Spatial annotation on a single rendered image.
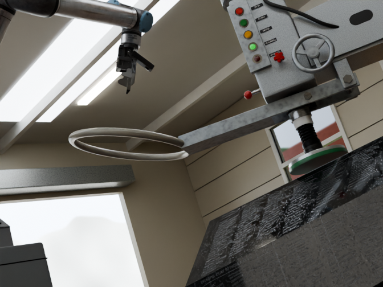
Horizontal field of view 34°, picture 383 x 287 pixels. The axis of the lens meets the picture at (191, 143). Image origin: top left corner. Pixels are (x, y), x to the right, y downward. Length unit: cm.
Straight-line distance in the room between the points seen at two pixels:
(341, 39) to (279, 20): 24
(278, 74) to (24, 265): 110
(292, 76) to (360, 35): 28
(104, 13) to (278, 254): 113
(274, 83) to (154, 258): 831
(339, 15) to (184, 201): 912
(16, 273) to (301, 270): 91
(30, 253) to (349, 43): 132
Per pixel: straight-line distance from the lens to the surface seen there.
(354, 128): 933
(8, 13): 237
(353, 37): 234
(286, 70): 230
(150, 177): 1099
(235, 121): 233
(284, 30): 236
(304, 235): 204
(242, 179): 1066
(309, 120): 233
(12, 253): 216
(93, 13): 246
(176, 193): 1122
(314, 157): 221
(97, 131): 229
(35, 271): 217
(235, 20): 239
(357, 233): 197
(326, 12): 238
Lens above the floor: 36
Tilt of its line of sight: 17 degrees up
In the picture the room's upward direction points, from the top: 18 degrees counter-clockwise
